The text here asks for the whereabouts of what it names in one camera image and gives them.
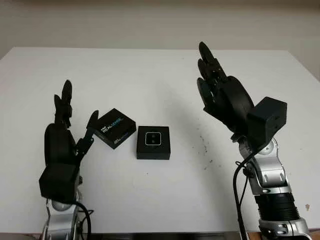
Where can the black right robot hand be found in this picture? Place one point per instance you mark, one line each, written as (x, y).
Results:
(232, 102)

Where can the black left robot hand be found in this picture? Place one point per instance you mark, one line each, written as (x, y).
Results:
(58, 145)

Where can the black RealSense box lid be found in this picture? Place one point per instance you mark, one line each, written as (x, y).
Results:
(115, 132)

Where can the small silver depth camera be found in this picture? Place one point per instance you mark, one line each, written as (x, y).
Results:
(153, 142)

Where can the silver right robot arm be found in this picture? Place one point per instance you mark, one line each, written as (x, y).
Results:
(272, 175)

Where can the black box base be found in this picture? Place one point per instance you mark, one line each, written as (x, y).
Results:
(152, 155)

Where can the dark robot torso edge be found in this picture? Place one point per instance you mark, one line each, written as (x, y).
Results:
(162, 236)

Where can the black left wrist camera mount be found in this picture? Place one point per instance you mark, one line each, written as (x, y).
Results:
(57, 182)

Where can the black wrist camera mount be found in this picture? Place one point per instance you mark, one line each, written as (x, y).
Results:
(57, 182)
(267, 117)

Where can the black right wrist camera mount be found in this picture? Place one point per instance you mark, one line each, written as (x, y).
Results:
(267, 117)

